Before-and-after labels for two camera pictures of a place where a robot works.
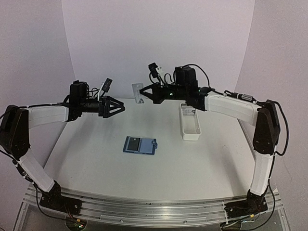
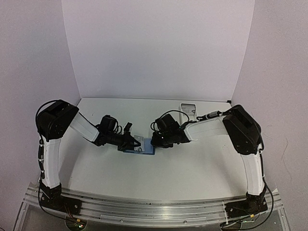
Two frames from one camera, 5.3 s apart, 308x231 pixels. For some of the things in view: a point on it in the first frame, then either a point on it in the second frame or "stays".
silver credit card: (136, 88) to (140, 139)
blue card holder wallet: (146, 146) stays
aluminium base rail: (144, 212) stays
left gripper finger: (113, 112) to (122, 148)
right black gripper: (157, 95) to (157, 143)
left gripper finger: (113, 103) to (131, 141)
